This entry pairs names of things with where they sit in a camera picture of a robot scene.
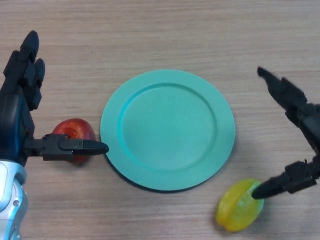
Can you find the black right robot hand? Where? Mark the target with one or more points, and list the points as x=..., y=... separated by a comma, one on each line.
x=310, y=125

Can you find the green round plate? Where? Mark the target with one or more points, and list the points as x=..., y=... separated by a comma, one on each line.
x=167, y=125

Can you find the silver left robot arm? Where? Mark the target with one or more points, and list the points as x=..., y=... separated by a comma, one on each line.
x=10, y=200

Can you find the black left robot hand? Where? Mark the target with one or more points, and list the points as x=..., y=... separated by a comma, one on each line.
x=11, y=120

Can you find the red apple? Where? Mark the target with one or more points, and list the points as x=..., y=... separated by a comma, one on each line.
x=75, y=127

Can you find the yellow starfruit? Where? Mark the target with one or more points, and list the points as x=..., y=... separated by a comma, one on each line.
x=232, y=207

